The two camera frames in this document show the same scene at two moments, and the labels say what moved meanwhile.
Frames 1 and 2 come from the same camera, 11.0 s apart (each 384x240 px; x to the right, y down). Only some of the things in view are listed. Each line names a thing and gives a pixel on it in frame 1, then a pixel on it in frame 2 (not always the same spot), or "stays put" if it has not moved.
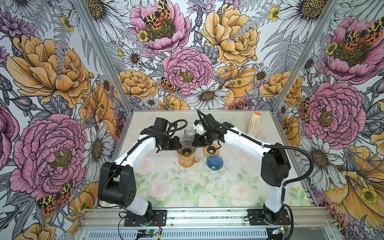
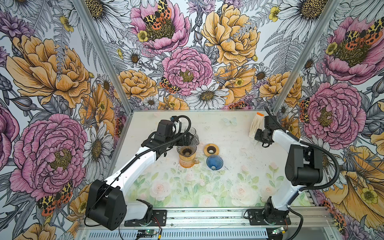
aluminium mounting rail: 300,218 stays put
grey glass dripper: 187,148 stays put
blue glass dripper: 215,162 stays put
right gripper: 197,142 -> 257,137
